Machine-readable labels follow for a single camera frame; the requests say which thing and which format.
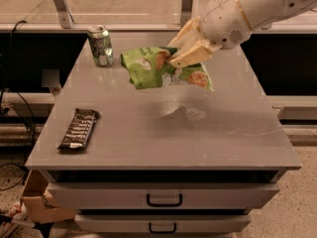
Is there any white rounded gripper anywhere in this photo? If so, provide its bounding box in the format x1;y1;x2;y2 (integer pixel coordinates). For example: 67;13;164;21
166;0;251;68

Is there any green rice chip bag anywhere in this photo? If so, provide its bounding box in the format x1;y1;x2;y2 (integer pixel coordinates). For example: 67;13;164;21
121;47;212;90

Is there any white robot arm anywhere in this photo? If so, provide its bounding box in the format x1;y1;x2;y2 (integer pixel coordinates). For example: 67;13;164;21
168;0;317;68

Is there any dark chocolate rxbar wrapper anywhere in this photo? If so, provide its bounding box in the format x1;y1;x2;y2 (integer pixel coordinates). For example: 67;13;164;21
58;108;100;150

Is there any green soda can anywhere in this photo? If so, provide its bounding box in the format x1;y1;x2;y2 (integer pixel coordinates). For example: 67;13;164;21
87;25;113;66

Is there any grey drawer cabinet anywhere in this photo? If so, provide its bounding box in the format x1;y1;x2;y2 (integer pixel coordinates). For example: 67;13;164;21
25;31;303;238

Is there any upper grey drawer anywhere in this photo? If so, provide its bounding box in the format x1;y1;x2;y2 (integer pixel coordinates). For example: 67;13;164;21
48;182;279;210

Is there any grey drawer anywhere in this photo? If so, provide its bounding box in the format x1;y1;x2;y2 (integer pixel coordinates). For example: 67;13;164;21
48;182;279;210
75;214;251;235

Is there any lower grey drawer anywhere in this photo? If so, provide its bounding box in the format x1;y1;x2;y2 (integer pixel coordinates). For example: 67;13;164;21
75;214;251;235

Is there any brown cardboard box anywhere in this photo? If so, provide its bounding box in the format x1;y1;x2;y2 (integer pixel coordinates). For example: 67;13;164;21
21;171;75;224

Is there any middle metal railing bracket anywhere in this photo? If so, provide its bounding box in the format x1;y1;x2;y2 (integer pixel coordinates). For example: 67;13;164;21
180;0;193;26

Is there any metal railing bracket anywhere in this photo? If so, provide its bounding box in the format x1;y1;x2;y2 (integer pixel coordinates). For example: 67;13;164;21
180;0;193;26
53;0;74;29

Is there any left metal railing bracket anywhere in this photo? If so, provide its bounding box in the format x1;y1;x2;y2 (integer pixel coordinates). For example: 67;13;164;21
53;0;74;29

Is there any black upper drawer handle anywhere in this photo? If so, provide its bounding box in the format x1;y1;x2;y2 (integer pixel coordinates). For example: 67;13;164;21
146;193;183;207

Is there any black drawer handle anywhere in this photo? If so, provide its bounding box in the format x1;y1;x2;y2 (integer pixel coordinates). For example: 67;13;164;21
148;223;177;234
146;193;183;207

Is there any black lower drawer handle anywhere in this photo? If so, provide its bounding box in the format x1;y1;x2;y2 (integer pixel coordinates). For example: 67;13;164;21
148;223;177;234

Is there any black cable on left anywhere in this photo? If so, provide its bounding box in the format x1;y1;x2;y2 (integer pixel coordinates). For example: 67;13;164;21
0;19;40;147

